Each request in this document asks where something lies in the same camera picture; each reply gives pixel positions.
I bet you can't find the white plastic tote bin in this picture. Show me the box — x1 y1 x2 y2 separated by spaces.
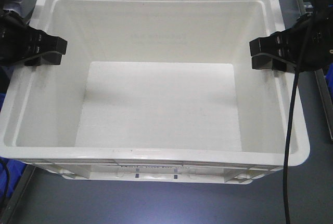
0 0 311 185

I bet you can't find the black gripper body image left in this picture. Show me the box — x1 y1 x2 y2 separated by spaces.
1 9 42 65

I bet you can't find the image-left gripper finger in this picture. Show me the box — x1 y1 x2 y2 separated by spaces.
39 30 68 54
24 53 62 66

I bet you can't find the image-right gripper finger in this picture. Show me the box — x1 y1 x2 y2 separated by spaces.
249 36 277 57
251 55 294 73

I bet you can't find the black cable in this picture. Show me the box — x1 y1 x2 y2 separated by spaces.
282 13 317 224
0 159 10 209

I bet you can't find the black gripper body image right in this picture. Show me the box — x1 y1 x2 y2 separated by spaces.
273 11 332 71

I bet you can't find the black cable right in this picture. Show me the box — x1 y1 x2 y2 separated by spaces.
282 13 317 224

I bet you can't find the black cable left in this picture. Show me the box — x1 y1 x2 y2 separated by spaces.
0 159 10 209

